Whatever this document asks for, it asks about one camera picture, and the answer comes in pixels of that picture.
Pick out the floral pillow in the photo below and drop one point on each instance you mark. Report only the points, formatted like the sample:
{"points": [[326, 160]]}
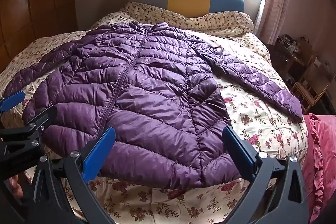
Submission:
{"points": [[223, 22]]}

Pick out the wooden chair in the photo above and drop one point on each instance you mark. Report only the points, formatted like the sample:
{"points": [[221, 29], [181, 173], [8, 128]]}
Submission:
{"points": [[312, 90]]}

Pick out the person's left hand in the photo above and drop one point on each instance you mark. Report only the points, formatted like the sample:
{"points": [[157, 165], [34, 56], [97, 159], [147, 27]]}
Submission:
{"points": [[15, 186]]}

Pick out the cluttered wooden side table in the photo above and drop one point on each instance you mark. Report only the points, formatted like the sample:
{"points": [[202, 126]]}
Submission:
{"points": [[291, 56]]}

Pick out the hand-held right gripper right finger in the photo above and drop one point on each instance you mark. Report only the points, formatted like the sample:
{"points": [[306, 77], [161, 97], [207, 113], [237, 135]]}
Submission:
{"points": [[240, 153]]}

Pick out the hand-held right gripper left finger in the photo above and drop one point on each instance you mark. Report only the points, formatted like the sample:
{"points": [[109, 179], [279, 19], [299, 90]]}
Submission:
{"points": [[101, 153]]}

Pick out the pink ruffled cloth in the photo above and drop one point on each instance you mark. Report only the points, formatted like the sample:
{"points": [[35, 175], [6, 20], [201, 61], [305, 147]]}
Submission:
{"points": [[320, 155]]}

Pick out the purple puffer jacket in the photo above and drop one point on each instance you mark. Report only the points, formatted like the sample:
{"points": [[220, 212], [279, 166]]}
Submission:
{"points": [[147, 98]]}

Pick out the wooden wardrobe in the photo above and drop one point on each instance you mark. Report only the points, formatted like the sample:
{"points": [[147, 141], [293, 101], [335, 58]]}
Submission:
{"points": [[39, 3]]}

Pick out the floral bed quilt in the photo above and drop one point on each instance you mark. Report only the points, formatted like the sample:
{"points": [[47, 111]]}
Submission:
{"points": [[262, 119]]}

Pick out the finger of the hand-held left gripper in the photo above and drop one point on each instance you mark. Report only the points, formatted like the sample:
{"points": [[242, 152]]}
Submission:
{"points": [[11, 102], [44, 116]]}

